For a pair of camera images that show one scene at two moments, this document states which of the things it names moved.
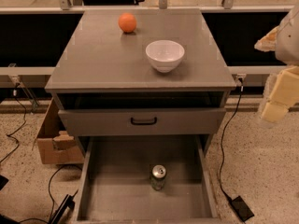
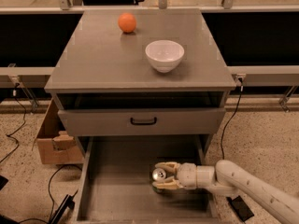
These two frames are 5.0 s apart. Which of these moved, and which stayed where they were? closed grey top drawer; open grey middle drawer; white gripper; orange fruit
Moved: white gripper
Stayed: open grey middle drawer; closed grey top drawer; orange fruit
